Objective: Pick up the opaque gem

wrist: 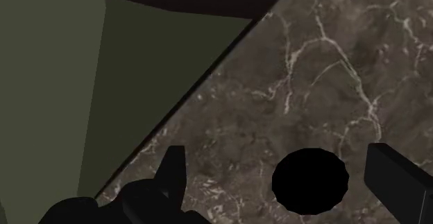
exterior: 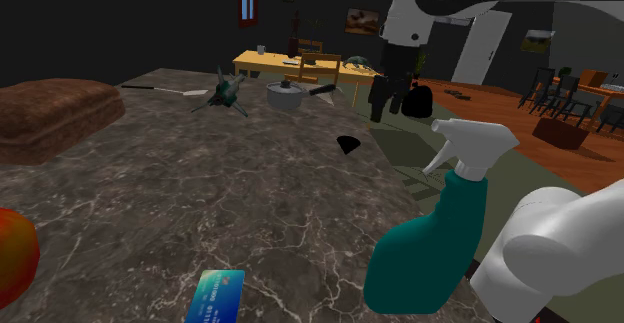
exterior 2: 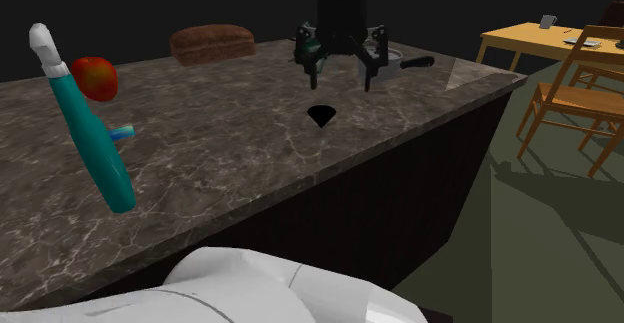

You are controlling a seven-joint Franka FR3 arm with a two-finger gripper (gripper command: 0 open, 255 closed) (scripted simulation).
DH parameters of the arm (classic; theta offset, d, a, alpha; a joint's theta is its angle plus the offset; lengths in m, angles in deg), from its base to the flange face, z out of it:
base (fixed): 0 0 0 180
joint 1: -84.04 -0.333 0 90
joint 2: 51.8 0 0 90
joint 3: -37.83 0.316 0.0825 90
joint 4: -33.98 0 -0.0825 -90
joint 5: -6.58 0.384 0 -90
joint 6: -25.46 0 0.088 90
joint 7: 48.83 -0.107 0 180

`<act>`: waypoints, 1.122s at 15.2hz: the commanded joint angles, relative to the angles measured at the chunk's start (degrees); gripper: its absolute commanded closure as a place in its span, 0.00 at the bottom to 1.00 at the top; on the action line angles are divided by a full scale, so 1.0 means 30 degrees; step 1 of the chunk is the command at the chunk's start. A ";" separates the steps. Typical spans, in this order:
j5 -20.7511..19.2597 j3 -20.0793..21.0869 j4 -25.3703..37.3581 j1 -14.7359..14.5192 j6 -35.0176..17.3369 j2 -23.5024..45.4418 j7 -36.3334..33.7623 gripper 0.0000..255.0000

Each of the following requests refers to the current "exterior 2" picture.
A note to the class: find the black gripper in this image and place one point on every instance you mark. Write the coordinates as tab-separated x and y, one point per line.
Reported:
341	10

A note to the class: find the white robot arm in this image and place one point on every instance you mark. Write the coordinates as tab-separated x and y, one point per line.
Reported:
244	288

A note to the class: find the black cone shaped object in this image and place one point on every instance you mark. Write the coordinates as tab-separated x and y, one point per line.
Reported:
322	115

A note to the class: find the brown bread loaf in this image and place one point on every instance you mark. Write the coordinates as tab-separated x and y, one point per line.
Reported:
212	44

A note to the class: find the yellow wooden table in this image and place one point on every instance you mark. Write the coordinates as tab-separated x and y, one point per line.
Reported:
526	39

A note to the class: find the small blue cylinder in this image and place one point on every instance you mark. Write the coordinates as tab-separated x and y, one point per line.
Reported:
124	132

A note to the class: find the wooden chair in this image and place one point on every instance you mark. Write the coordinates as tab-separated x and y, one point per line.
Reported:
570	98

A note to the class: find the red apple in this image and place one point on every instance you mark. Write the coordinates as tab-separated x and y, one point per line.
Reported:
96	78

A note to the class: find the teal spray bottle white cap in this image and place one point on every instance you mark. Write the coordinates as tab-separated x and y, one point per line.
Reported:
90	141

